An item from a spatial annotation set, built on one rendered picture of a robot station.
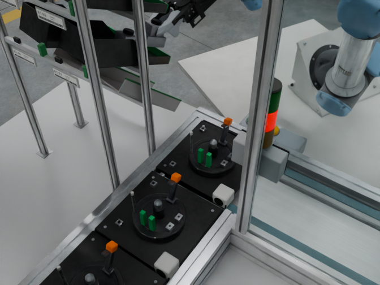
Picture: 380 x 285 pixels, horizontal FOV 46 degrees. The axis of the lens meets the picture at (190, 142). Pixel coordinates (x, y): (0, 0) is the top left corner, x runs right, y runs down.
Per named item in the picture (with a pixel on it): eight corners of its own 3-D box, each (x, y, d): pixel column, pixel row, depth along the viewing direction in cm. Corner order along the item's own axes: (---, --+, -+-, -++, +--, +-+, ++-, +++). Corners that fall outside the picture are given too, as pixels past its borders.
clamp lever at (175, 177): (170, 195, 119) (175, 171, 116) (176, 198, 118) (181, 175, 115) (162, 201, 116) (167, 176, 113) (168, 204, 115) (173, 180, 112)
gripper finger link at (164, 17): (154, 40, 129) (180, 21, 128) (143, 26, 124) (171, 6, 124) (150, 34, 131) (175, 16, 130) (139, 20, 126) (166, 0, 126)
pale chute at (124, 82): (147, 93, 150) (154, 82, 149) (175, 112, 143) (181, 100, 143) (89, 71, 126) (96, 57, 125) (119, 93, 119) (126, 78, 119)
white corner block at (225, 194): (220, 191, 126) (220, 182, 123) (234, 198, 124) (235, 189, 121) (211, 202, 123) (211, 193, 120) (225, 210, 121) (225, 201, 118)
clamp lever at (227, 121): (221, 138, 134) (227, 116, 130) (227, 141, 133) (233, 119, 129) (215, 142, 131) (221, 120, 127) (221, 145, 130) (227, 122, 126)
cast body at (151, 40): (155, 41, 129) (162, 18, 126) (164, 47, 127) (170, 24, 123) (131, 40, 124) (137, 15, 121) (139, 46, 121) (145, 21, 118)
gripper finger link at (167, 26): (171, 50, 124) (190, 25, 126) (161, 35, 119) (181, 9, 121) (163, 47, 126) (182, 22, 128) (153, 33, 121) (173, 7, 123)
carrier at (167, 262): (152, 174, 130) (149, 145, 121) (222, 213, 121) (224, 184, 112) (95, 233, 117) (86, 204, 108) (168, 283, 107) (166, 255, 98)
